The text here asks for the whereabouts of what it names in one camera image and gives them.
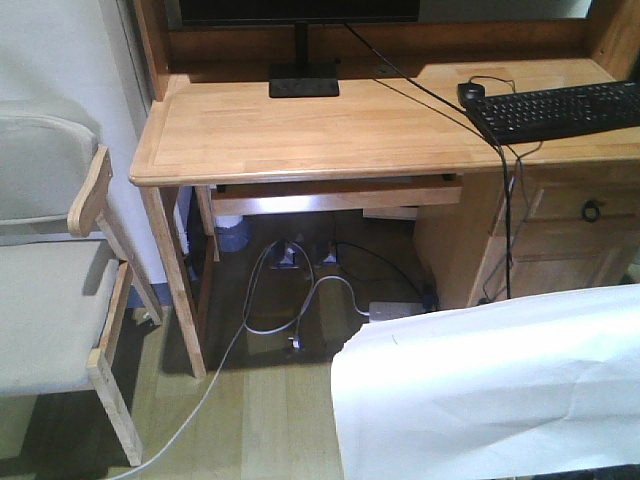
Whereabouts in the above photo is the white paper sheet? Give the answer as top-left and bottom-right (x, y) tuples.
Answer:
(331, 285), (639, 479)

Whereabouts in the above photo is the white power strip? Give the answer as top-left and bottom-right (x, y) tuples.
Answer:
(369, 301), (426, 323)

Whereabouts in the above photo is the black computer monitor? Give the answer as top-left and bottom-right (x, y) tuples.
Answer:
(179, 1), (420, 98)

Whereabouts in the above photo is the black computer mouse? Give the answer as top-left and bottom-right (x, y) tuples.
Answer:
(457, 81), (486, 106)

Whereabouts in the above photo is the black keyboard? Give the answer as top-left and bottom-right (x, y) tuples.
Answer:
(461, 81), (639, 145)

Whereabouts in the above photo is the wooden chair with beige cushion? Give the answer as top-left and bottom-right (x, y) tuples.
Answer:
(1, 101), (162, 467)

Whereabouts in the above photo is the white cable on floor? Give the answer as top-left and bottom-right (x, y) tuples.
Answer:
(104, 239), (371, 480)

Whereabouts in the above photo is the black monitor cable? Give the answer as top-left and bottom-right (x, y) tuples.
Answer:
(342, 21), (516, 301)

